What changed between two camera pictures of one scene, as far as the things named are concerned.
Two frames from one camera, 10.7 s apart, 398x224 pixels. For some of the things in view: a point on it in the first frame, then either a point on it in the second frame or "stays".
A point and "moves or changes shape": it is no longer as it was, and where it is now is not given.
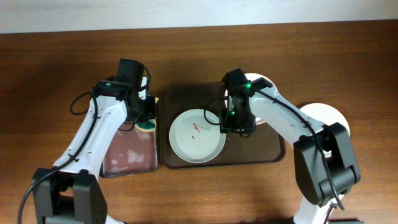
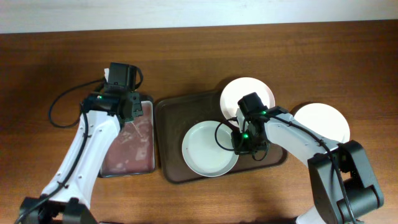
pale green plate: [196, 137] moves or changes shape
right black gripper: [225, 122] to [239, 147]
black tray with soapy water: [132, 151] stays
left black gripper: [152, 110] to [136, 98]
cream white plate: [326, 115] stays
